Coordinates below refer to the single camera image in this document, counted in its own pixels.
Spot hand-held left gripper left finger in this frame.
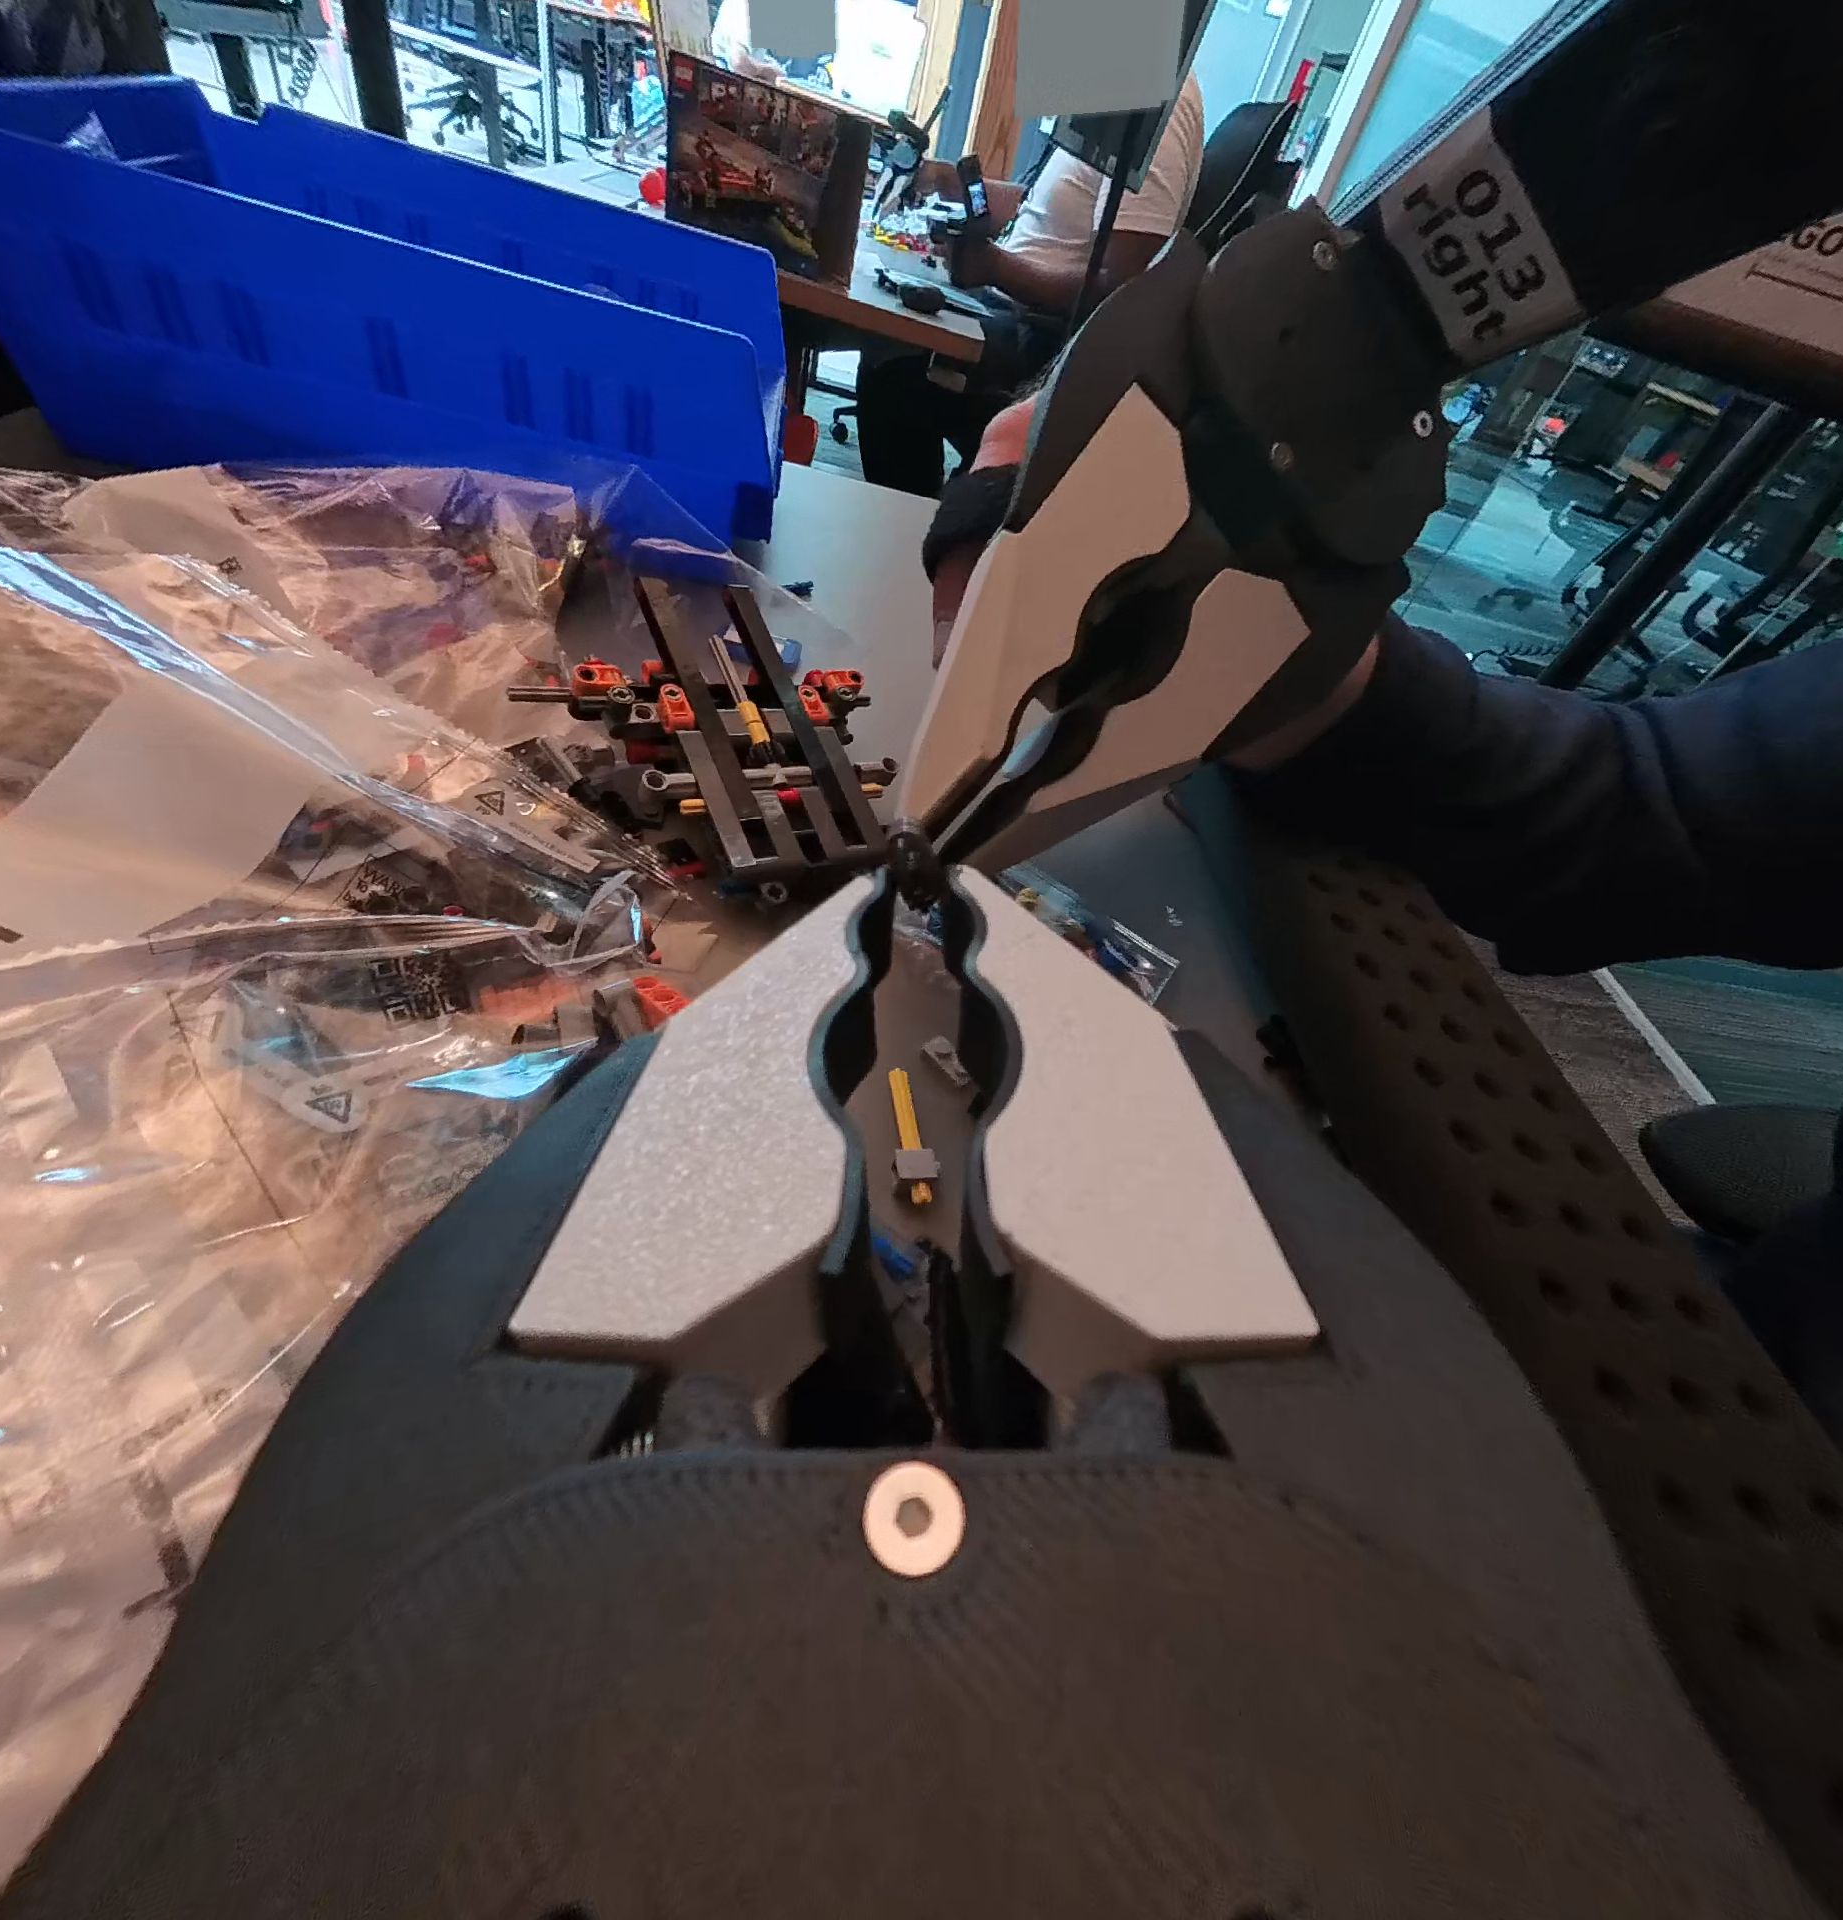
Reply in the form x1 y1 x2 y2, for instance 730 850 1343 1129
508 869 884 1442

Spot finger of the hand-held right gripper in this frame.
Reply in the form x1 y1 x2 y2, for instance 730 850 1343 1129
895 380 1199 842
952 568 1316 873

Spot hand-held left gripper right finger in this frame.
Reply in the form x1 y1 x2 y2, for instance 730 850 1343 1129
943 868 1324 1442

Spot small grey lego assembly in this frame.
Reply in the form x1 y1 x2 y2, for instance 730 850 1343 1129
884 1066 944 1208

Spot person's right forearm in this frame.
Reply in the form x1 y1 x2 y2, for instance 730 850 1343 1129
1221 615 1843 977

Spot heap of loose lego parts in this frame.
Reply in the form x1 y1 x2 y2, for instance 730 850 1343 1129
861 1221 959 1427

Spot dark grey lego chassis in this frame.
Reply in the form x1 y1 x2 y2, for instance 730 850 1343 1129
508 576 899 909

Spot colourful lego set box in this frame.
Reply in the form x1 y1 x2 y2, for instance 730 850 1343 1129
661 46 875 287

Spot pile of clear lego bags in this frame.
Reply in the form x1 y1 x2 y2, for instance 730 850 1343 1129
0 456 744 1876

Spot person's right hand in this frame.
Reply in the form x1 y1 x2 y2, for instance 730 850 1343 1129
928 392 1043 675

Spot small zip bag of pins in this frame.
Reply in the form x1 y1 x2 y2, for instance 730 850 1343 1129
1012 884 1181 1007

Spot background wooden table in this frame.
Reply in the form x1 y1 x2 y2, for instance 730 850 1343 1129
777 224 1014 369

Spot pale cardboard box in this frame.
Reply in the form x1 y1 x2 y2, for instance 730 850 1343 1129
1632 195 1843 384

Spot black perforated pad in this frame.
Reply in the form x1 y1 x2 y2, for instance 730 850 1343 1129
1258 840 1843 1920

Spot person's legs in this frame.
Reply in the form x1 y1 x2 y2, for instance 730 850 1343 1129
1717 960 1843 1502

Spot blue plastic bin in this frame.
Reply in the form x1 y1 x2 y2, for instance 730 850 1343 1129
0 119 789 542
0 74 789 338

